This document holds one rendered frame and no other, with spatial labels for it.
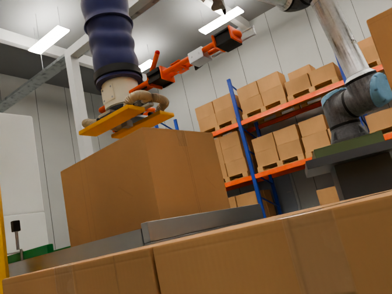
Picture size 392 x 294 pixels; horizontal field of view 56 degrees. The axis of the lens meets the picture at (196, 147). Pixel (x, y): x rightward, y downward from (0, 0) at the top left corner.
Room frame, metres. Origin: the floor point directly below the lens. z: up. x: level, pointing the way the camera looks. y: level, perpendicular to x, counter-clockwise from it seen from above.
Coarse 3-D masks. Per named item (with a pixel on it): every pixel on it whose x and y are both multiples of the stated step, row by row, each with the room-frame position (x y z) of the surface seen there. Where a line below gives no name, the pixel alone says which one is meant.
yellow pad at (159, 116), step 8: (152, 112) 1.63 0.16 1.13; (160, 112) 1.54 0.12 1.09; (168, 112) 1.59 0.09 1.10; (144, 120) 1.60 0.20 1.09; (152, 120) 1.60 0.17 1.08; (160, 120) 1.63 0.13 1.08; (128, 128) 1.66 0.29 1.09; (136, 128) 1.67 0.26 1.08; (112, 136) 1.73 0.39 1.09; (120, 136) 1.74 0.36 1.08
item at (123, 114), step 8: (128, 104) 1.39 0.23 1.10; (120, 112) 1.42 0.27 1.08; (128, 112) 1.43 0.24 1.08; (136, 112) 1.45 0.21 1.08; (96, 120) 1.56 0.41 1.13; (104, 120) 1.47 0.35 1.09; (112, 120) 1.48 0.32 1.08; (120, 120) 1.51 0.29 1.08; (88, 128) 1.54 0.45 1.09; (96, 128) 1.54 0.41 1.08; (104, 128) 1.57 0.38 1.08
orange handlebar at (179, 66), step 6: (234, 30) 1.21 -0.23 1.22; (240, 36) 1.23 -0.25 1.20; (204, 48) 1.28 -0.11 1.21; (210, 48) 1.28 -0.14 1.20; (210, 54) 1.33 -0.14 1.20; (180, 60) 1.36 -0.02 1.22; (186, 60) 1.34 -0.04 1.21; (174, 66) 1.37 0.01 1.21; (180, 66) 1.36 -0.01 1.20; (186, 66) 1.39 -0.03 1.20; (168, 72) 1.40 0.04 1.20; (174, 72) 1.43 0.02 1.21; (180, 72) 1.42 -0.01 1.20; (144, 84) 1.48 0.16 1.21; (132, 90) 1.52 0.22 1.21; (102, 108) 1.64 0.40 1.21; (150, 108) 1.80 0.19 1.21; (144, 114) 1.87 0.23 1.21
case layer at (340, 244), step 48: (384, 192) 0.52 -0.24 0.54; (192, 240) 0.42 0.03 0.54; (240, 240) 0.38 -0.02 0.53; (288, 240) 0.35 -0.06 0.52; (336, 240) 0.32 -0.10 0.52; (384, 240) 0.30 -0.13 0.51; (48, 288) 0.60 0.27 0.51; (96, 288) 0.52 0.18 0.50; (144, 288) 0.47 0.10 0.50; (192, 288) 0.42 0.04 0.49; (240, 288) 0.39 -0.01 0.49; (288, 288) 0.36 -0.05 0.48; (336, 288) 0.33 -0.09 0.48; (384, 288) 0.31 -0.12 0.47
